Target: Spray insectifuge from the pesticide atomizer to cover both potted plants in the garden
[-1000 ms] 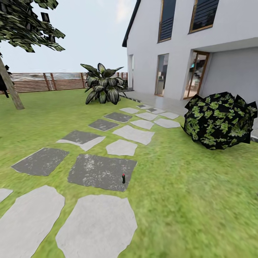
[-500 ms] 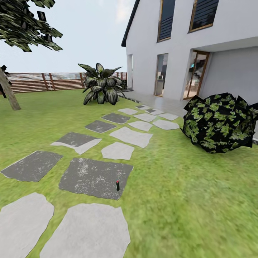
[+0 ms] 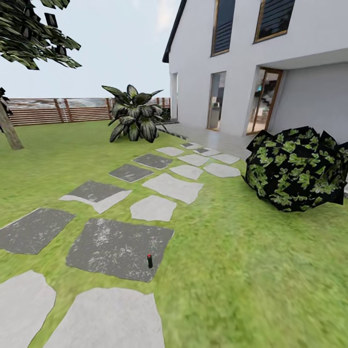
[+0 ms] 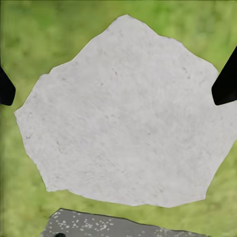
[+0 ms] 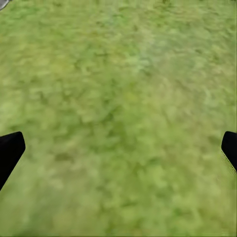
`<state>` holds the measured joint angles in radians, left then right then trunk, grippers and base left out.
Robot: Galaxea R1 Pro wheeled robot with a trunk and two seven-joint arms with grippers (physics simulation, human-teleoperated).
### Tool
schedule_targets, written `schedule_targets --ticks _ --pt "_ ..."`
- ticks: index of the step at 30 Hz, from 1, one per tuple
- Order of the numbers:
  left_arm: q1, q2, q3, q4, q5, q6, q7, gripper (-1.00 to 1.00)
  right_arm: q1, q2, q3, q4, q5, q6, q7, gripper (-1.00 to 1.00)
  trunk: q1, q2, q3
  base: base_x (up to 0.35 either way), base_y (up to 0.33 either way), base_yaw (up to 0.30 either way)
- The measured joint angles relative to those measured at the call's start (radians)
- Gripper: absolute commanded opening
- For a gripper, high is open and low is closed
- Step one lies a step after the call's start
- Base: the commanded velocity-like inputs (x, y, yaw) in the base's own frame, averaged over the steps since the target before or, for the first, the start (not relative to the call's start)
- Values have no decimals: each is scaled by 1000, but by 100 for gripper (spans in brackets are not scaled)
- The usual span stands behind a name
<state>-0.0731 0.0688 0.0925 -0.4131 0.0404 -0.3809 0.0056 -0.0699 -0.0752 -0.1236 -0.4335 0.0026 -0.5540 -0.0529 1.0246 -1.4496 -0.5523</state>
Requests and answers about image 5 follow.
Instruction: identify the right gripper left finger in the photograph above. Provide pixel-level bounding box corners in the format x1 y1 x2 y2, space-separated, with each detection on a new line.
0 131 26 191

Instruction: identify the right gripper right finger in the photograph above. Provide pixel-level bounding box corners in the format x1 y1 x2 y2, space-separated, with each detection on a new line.
221 131 237 171

